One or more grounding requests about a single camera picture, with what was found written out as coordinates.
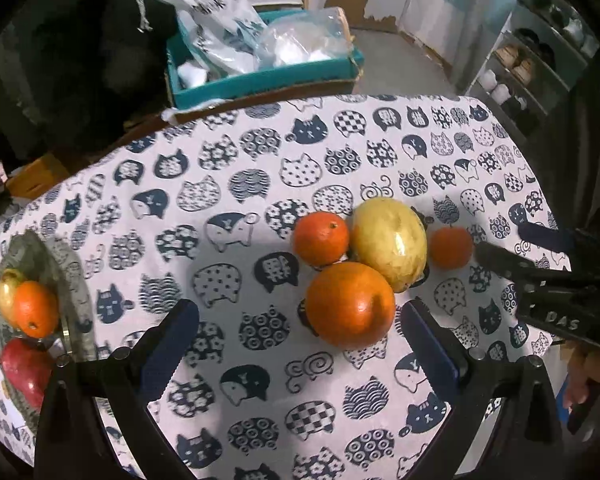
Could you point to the cat print tablecloth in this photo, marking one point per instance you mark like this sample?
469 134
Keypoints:
260 160

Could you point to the large orange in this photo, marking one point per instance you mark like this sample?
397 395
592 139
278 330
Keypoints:
351 304

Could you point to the large yellow apple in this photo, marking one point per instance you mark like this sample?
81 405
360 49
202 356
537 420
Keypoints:
387 242

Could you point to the clear plastic bag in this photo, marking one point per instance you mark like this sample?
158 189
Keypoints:
300 40

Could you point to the teal plastic bin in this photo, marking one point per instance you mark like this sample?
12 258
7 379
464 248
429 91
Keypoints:
260 82

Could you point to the round glass plate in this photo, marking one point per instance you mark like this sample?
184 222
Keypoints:
55 260

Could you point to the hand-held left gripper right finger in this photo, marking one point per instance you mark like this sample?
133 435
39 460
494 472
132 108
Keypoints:
430 347

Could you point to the yellow green apple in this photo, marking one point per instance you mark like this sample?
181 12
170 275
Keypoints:
6 287

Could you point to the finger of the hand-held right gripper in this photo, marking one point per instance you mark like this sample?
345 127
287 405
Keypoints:
520 265
545 237

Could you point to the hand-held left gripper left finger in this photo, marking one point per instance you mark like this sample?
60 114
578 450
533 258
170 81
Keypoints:
172 347

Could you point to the shoe rack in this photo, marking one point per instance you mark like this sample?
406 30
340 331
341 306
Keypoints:
530 60

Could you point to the person's right hand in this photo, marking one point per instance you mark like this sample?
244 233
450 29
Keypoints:
577 380

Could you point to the large red apple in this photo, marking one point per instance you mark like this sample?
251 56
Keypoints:
27 372

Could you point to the hanging dark coats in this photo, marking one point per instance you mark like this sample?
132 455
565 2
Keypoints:
65 60

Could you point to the small tangerine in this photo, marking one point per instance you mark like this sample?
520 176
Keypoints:
450 246

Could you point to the cardboard box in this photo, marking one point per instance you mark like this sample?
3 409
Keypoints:
37 175

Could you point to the silver printed plastic bag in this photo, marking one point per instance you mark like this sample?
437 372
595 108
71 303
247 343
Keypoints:
205 15

